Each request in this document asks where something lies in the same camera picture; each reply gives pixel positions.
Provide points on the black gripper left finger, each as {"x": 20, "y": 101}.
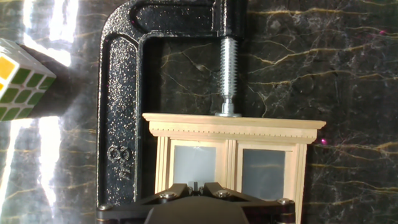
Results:
{"x": 124, "y": 214}

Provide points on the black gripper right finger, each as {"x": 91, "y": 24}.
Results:
{"x": 270, "y": 214}

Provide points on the sliding wooden window sash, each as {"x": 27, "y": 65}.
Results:
{"x": 194, "y": 165}

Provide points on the black metal C-clamp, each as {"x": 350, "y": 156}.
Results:
{"x": 118, "y": 93}

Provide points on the black marble pattern mat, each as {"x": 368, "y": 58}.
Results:
{"x": 342, "y": 93}

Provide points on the Rubik's cube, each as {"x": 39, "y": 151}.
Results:
{"x": 21, "y": 90}

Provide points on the miniature wooden window frame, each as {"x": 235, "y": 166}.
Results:
{"x": 233, "y": 127}

